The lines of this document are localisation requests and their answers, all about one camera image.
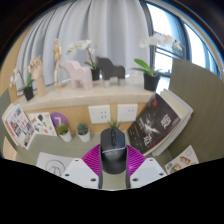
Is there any spiky succulent in white pot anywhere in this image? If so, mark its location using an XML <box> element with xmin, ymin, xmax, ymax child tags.
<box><xmin>107</xmin><ymin>119</ymin><xmax>122</xmax><ymax>131</ymax></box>

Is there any white orchid in black pot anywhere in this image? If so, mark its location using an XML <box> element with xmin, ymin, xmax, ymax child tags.
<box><xmin>9</xmin><ymin>67</ymin><xmax>35</xmax><ymax>102</ymax></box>
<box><xmin>131</xmin><ymin>32</ymin><xmax>184</xmax><ymax>92</ymax></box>
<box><xmin>66</xmin><ymin>39</ymin><xmax>102</xmax><ymax>82</ymax></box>

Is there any black computer mouse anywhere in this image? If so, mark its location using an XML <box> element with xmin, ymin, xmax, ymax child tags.
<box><xmin>99</xmin><ymin>127</ymin><xmax>128</xmax><ymax>175</ymax></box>

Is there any beige card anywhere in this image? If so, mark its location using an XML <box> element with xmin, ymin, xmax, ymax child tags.
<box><xmin>2</xmin><ymin>135</ymin><xmax>18</xmax><ymax>162</ymax></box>

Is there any wooden artist mannequin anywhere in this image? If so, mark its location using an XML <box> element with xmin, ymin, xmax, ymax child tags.
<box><xmin>52</xmin><ymin>38</ymin><xmax>68</xmax><ymax>88</ymax></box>

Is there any black book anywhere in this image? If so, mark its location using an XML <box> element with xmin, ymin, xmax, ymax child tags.
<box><xmin>126</xmin><ymin>93</ymin><xmax>182</xmax><ymax>155</ymax></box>

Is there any round purple number sign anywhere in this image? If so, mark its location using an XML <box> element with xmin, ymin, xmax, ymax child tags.
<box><xmin>49</xmin><ymin>112</ymin><xmax>70</xmax><ymax>129</ymax></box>

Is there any small succulent in white pot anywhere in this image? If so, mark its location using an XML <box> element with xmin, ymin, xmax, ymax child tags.
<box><xmin>76</xmin><ymin>122</ymin><xmax>91</xmax><ymax>143</ymax></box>
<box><xmin>55</xmin><ymin>123</ymin><xmax>73</xmax><ymax>143</ymax></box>

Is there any window with dark frame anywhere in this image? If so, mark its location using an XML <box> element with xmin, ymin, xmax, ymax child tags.
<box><xmin>146</xmin><ymin>3</ymin><xmax>224</xmax><ymax>94</ymax></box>

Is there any grey curtain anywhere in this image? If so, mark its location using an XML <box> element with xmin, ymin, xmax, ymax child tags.
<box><xmin>16</xmin><ymin>0</ymin><xmax>156</xmax><ymax>91</ymax></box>

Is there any wooden hand model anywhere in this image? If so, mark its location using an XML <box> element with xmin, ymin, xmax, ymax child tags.
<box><xmin>27</xmin><ymin>55</ymin><xmax>48</xmax><ymax>98</ymax></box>

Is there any dark grey wooden horse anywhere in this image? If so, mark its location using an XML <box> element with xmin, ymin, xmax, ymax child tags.
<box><xmin>95</xmin><ymin>56</ymin><xmax>126</xmax><ymax>88</ymax></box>

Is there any pink wooden horse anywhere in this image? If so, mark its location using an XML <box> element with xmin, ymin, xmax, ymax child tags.
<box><xmin>63</xmin><ymin>59</ymin><xmax>94</xmax><ymax>91</ymax></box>

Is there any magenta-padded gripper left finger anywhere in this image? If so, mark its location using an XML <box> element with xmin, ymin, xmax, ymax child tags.
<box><xmin>60</xmin><ymin>143</ymin><xmax>104</xmax><ymax>190</ymax></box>

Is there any sticker sheet with food pictures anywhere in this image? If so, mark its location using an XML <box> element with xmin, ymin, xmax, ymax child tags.
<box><xmin>164</xmin><ymin>144</ymin><xmax>200</xmax><ymax>175</ymax></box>

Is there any white sticker sheet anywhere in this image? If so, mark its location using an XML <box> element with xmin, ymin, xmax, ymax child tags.
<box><xmin>27</xmin><ymin>111</ymin><xmax>58</xmax><ymax>137</ymax></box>

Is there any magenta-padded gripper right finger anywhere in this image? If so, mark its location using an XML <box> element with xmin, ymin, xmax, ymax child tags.
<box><xmin>124</xmin><ymin>144</ymin><xmax>168</xmax><ymax>190</ymax></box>

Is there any white printed mouse pad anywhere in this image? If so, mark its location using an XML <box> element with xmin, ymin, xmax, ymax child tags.
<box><xmin>35</xmin><ymin>151</ymin><xmax>75</xmax><ymax>177</ymax></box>

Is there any white wall socket plate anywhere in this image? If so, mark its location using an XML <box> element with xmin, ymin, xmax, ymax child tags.
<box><xmin>87</xmin><ymin>104</ymin><xmax>112</xmax><ymax>125</ymax></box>
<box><xmin>116</xmin><ymin>103</ymin><xmax>139</xmax><ymax>123</ymax></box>

